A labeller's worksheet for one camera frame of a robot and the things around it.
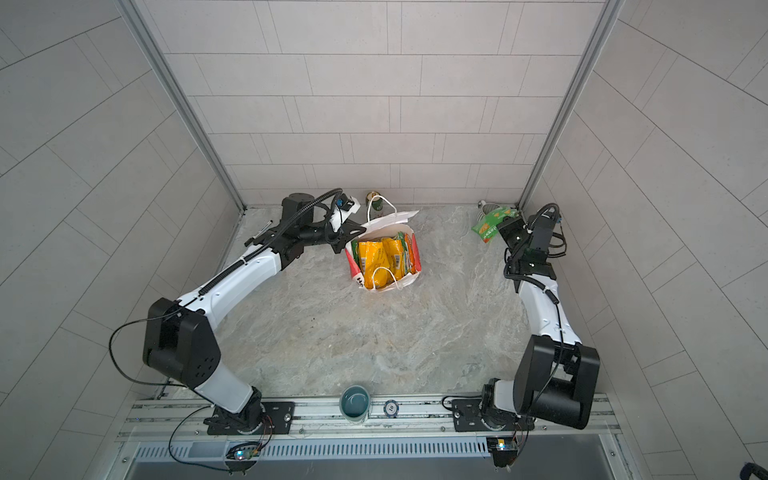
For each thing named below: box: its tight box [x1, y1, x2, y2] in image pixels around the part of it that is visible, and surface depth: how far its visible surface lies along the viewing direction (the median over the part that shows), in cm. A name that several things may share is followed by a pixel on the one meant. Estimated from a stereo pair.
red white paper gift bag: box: [345, 210, 423, 292], surface depth 81 cm
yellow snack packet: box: [358, 238, 404, 290], surface depth 81 cm
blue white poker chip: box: [383, 399, 400, 418], surface depth 74 cm
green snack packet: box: [472, 206, 520, 243], surface depth 85 cm
